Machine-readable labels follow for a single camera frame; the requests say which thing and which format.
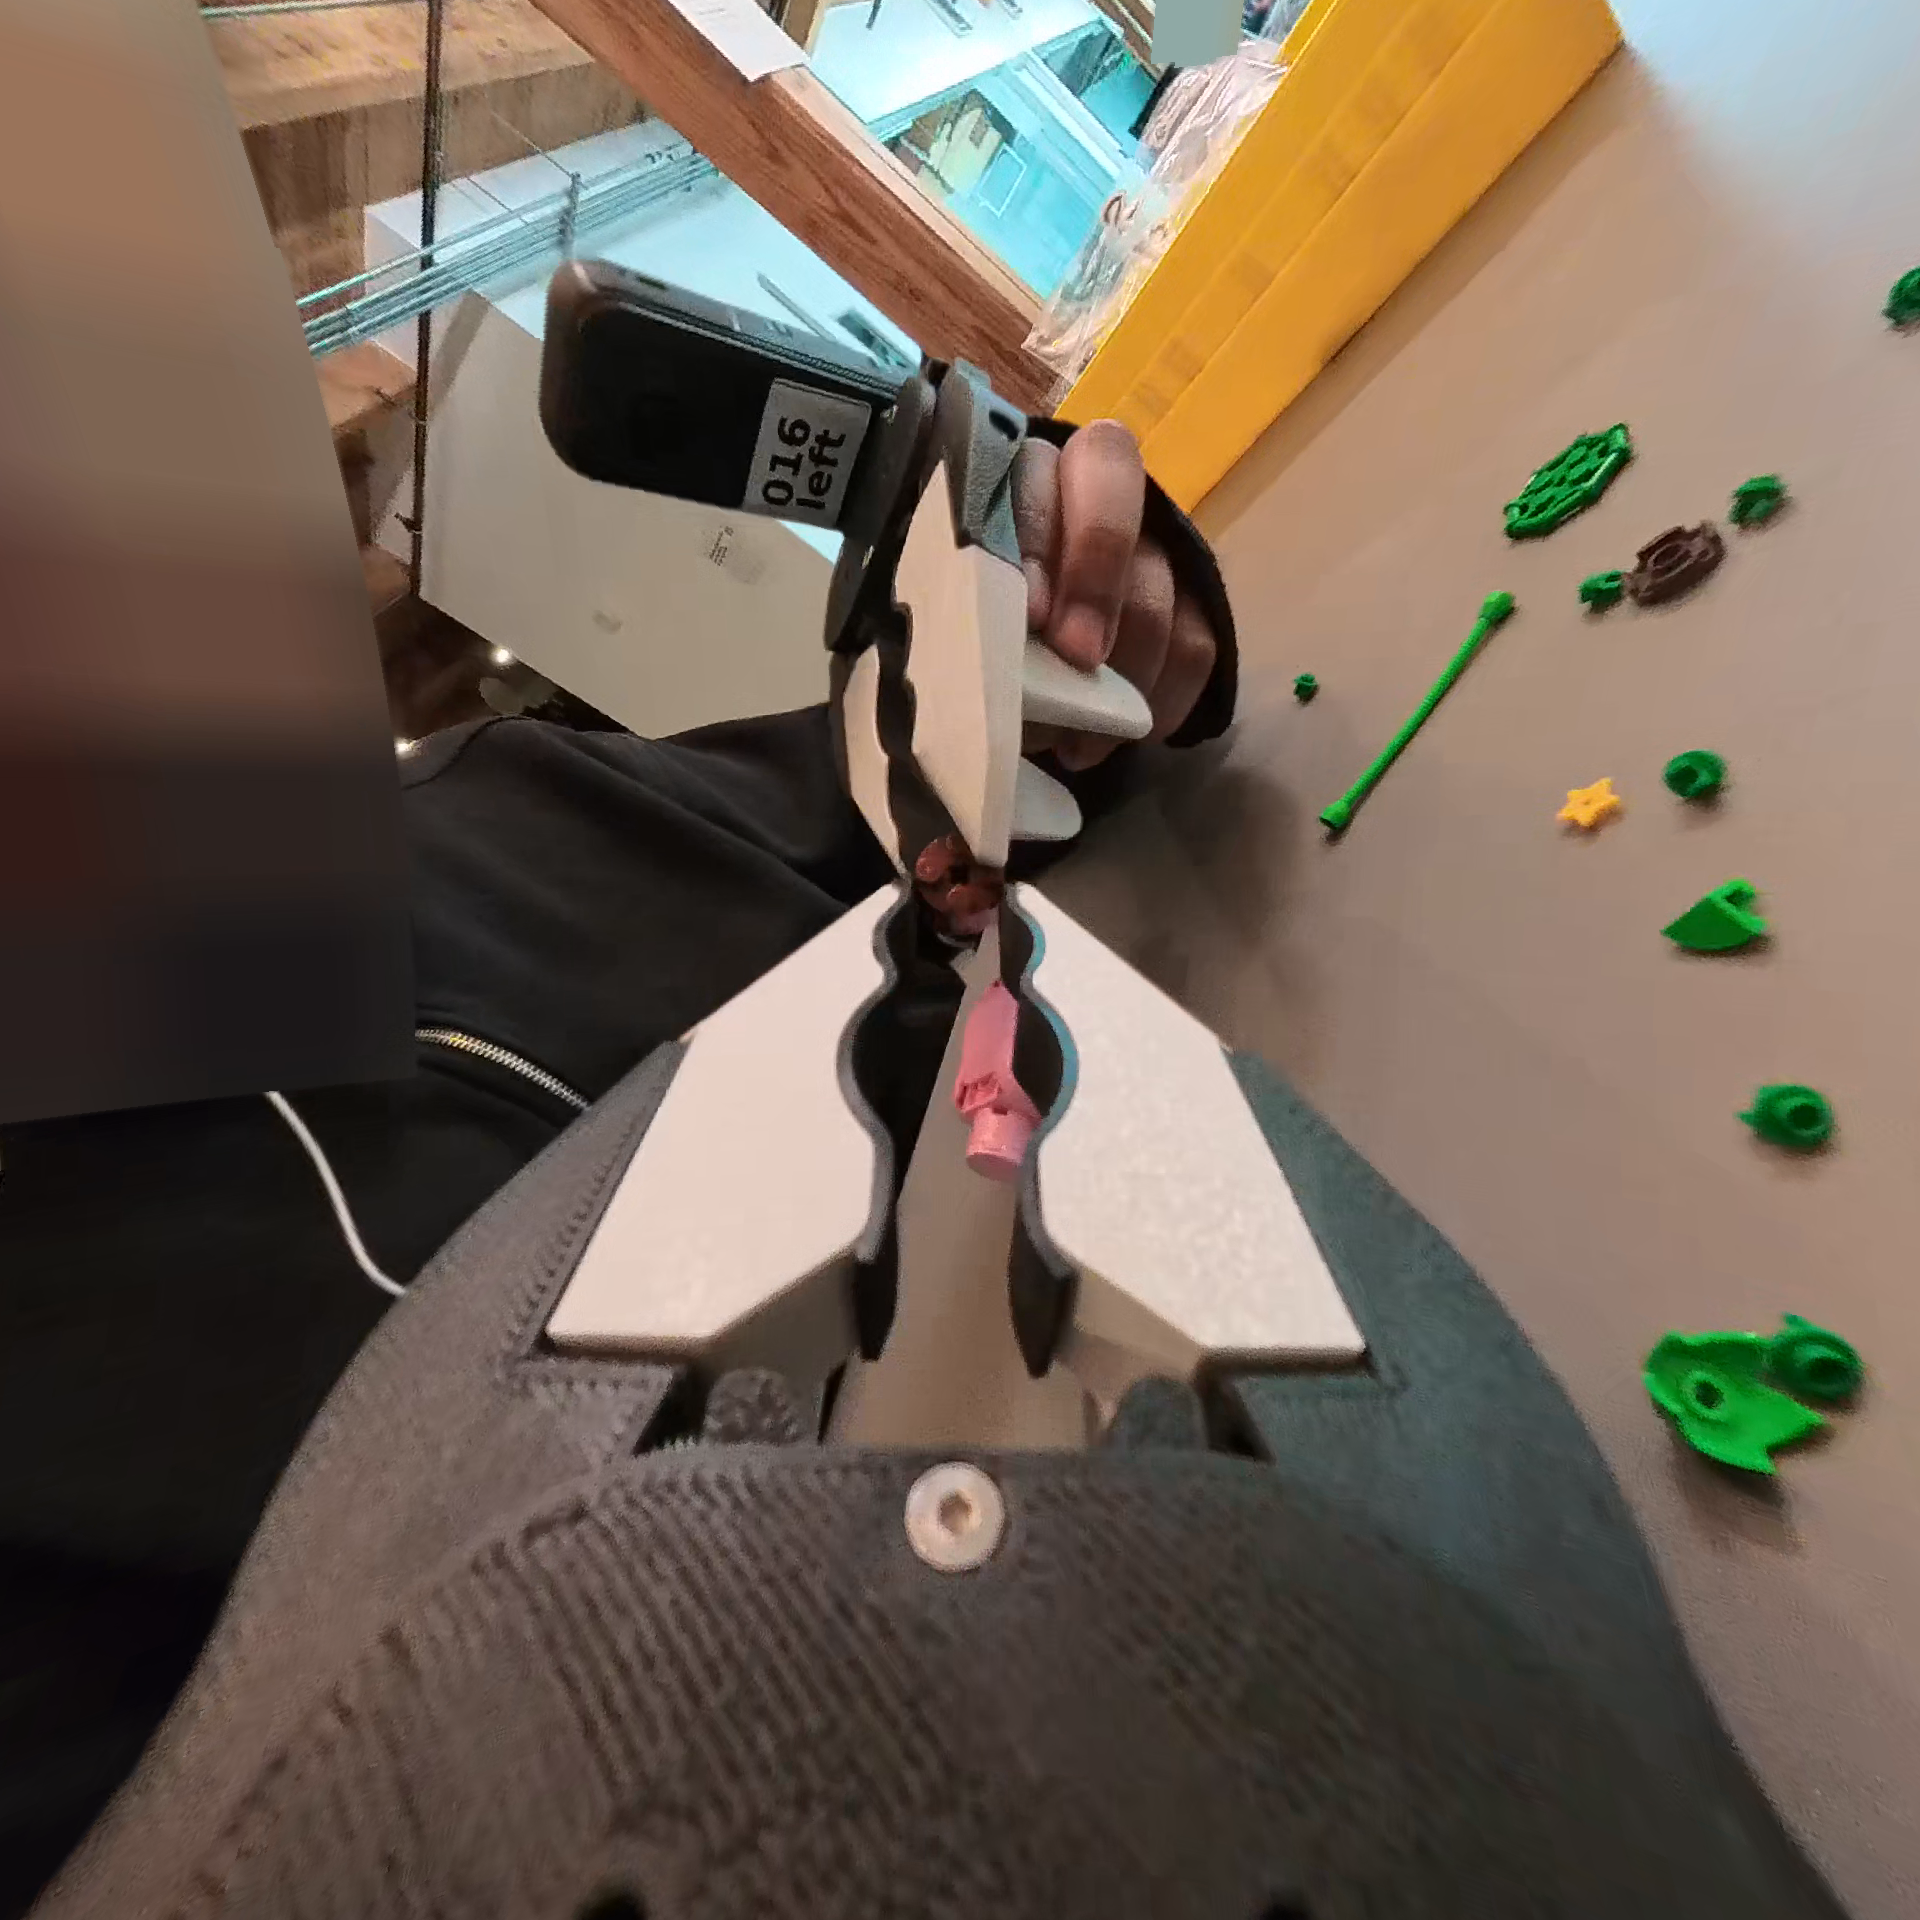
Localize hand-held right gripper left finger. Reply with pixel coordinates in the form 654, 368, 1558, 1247
541, 882, 917, 1423

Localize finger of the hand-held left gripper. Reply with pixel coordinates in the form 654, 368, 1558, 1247
832, 643, 942, 890
892, 455, 1033, 874

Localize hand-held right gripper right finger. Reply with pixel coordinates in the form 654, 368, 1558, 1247
999, 882, 1374, 1439

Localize pink toy brick body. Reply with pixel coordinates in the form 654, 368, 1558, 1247
958, 977, 1039, 1185

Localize green toy rod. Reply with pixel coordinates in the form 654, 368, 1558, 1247
1318, 587, 1517, 832

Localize person's left hand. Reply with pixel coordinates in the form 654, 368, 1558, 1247
1024, 417, 1220, 718

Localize person's black jacket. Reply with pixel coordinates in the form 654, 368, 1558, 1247
0, 703, 935, 1877

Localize green leaf piece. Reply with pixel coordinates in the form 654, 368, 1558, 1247
1641, 1327, 1831, 1481

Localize green quarter dome piece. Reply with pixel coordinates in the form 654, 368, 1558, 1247
1658, 878, 1769, 958

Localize yellow plastic bin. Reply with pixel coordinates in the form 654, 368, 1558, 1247
1049, 0, 1624, 517

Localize green round web plate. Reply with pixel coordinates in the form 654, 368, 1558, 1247
1502, 422, 1639, 544

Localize brown round plate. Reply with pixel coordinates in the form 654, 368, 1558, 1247
1624, 519, 1728, 609

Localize wooden post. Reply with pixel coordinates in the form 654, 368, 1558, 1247
537, 0, 1061, 410

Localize white cord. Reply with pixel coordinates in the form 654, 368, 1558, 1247
264, 1091, 410, 1301

